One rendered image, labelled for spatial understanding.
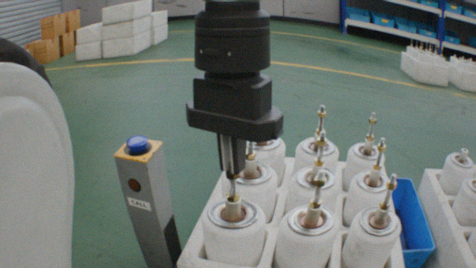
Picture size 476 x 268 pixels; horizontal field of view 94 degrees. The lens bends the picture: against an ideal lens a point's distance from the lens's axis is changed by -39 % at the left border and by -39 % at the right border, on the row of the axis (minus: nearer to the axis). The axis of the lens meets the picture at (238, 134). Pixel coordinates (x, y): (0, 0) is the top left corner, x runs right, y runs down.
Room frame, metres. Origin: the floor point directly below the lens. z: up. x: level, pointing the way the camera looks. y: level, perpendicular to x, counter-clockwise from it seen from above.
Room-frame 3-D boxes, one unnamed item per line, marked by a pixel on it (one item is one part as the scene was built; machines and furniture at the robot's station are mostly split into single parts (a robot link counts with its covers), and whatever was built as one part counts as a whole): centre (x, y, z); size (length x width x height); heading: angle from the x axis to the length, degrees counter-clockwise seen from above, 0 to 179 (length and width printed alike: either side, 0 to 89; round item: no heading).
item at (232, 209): (0.39, 0.01, 0.26); 0.02 x 0.02 x 0.03
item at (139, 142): (0.47, 0.16, 0.32); 0.04 x 0.04 x 0.02
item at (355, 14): (4.73, -1.87, 0.36); 0.50 x 0.38 x 0.21; 169
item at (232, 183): (0.39, 0.01, 0.30); 0.01 x 0.01 x 0.08
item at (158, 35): (3.42, 1.00, 0.09); 0.39 x 0.39 x 0.18; 81
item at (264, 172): (0.50, -0.02, 0.25); 0.08 x 0.08 x 0.01
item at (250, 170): (0.50, -0.02, 0.26); 0.02 x 0.02 x 0.03
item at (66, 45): (3.63, 2.38, 0.15); 0.30 x 0.24 x 0.30; 79
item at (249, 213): (0.39, 0.01, 0.25); 0.08 x 0.08 x 0.01
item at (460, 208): (0.38, -0.54, 0.16); 0.10 x 0.10 x 0.18
